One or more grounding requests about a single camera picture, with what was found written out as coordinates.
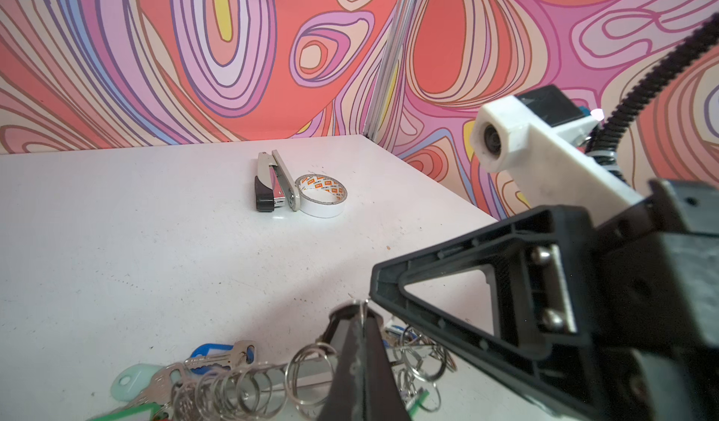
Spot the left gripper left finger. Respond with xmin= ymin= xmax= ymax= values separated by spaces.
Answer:
xmin=318 ymin=305 xmax=365 ymax=420

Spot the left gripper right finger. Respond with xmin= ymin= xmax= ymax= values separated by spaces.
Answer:
xmin=363 ymin=315 xmax=410 ymax=421

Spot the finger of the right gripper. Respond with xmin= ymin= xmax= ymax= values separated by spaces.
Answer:
xmin=370 ymin=206 xmax=610 ymax=420

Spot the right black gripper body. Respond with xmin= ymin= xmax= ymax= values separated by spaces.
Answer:
xmin=527 ymin=178 xmax=719 ymax=421

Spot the large keyring with coloured keys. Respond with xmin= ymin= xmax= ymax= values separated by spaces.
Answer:
xmin=104 ymin=300 xmax=457 ymax=420

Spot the clear tape roll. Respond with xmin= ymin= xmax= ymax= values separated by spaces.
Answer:
xmin=295 ymin=174 xmax=348 ymax=219

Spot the silver black stapler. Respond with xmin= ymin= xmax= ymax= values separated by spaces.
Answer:
xmin=254 ymin=149 xmax=301 ymax=213

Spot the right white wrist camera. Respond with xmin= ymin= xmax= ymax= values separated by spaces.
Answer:
xmin=470 ymin=85 xmax=641 ymax=226

